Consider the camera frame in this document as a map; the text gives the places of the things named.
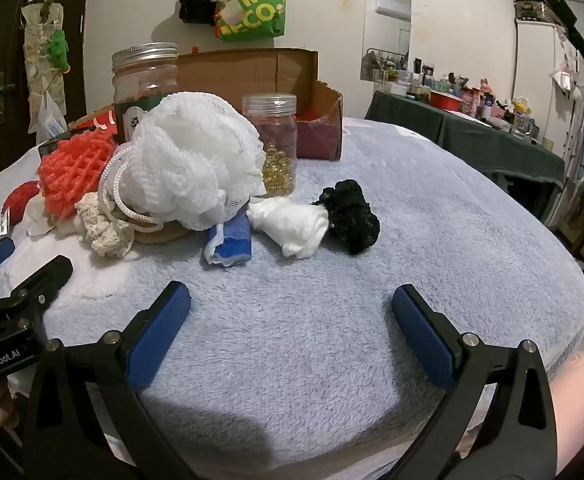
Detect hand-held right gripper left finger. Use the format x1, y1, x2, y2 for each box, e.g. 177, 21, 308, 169
22, 280, 197, 480

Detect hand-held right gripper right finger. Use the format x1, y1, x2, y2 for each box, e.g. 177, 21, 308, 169
391, 284, 560, 480

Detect red cloth piece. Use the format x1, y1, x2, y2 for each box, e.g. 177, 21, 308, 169
2, 180, 43, 226

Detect cream crocheted scrunchie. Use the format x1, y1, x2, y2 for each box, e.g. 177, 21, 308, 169
74, 192, 138, 258

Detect orange foam fruit net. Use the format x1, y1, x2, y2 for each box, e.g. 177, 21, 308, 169
37, 130, 120, 221

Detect blue cloth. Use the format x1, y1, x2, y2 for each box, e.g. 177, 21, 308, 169
202, 207, 253, 267

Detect black fuzzy scrunchie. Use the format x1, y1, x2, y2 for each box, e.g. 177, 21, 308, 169
312, 180, 381, 256

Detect white mesh bath loofah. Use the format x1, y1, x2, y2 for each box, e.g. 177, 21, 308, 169
99, 91, 267, 233

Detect cardboard box with red inside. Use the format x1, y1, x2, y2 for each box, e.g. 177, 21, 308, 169
69, 48, 345, 162

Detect person's left hand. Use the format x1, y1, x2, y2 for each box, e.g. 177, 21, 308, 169
0, 377, 28, 431

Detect clear plastic bag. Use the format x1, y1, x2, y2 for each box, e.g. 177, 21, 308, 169
37, 92, 68, 141

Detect pink pillow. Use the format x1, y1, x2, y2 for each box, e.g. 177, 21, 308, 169
546, 352, 584, 461

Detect hanging cloth organizer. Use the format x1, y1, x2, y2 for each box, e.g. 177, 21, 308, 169
22, 2, 68, 133

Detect table with dark green cloth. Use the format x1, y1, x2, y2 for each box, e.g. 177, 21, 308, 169
364, 90, 567, 196

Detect large jar with metal lid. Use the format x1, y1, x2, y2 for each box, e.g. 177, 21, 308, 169
112, 42, 180, 146

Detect green toy figure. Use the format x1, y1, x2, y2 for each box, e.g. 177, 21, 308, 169
47, 30, 70, 68

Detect small jar of gold capsules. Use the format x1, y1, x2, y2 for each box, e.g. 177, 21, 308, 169
242, 93, 299, 198

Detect red bowl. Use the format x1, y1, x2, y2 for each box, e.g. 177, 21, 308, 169
429, 91, 462, 111

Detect dark brown door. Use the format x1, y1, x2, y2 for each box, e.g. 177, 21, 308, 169
0, 0, 95, 171

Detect clutter of bottles and jars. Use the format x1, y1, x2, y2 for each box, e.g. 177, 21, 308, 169
382, 57, 555, 151

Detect white fridge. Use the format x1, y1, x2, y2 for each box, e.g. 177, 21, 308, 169
512, 17, 584, 161

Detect green tote bag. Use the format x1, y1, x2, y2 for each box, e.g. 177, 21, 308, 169
215, 0, 287, 43

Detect dark clothes on fridge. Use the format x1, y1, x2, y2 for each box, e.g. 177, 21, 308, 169
536, 0, 584, 68

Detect wall mirror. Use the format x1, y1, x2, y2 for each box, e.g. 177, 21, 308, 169
361, 0, 413, 83

